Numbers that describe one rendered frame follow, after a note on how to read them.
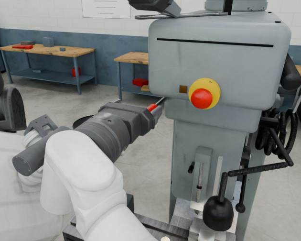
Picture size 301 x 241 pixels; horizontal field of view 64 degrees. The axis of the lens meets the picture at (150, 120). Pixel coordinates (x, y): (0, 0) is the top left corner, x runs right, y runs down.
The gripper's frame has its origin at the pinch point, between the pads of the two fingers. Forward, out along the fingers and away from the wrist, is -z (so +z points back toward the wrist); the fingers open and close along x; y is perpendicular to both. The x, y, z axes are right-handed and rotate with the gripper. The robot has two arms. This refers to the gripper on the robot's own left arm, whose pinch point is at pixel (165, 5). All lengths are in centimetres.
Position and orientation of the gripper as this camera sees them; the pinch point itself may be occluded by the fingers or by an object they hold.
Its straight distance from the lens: 54.6
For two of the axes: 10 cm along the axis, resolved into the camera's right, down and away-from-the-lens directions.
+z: -7.1, -2.2, -6.7
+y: 4.1, -9.0, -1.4
